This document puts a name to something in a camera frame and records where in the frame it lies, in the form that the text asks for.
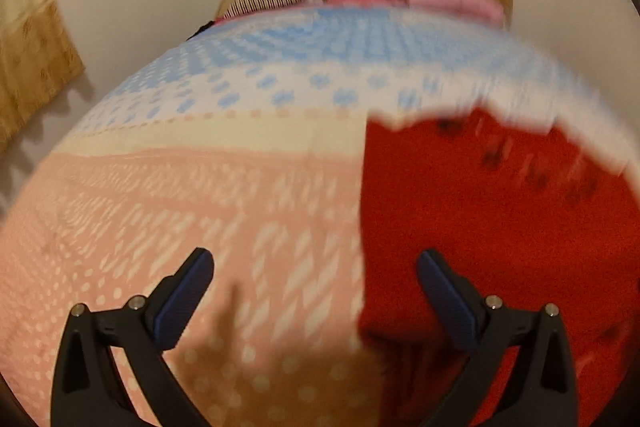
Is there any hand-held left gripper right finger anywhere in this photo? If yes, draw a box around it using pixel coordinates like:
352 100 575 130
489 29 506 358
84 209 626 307
417 249 581 427

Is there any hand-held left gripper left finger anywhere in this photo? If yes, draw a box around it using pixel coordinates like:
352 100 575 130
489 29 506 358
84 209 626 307
50 248 216 427

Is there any red embroidered sweater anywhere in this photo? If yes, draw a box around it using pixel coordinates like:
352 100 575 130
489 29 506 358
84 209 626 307
357 106 640 427

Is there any polka dot bed sheet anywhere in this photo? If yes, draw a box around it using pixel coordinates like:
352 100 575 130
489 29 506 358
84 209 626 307
0 2 638 427

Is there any dark cloth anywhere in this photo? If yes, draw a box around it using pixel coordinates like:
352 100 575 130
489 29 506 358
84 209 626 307
186 20 217 42

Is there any beige floral side curtain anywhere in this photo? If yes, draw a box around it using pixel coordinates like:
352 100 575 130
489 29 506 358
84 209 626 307
0 0 87 152

